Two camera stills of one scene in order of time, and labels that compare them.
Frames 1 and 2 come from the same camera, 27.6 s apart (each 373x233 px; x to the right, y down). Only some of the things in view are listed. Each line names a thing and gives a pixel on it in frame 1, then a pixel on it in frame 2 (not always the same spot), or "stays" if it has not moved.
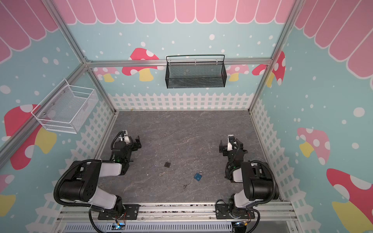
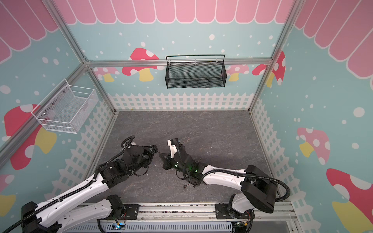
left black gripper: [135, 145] -> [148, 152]
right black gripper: [225, 148] -> [169, 158]
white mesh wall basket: [66, 108] stays
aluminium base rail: [273, 218] stays
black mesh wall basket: [195, 71] stays
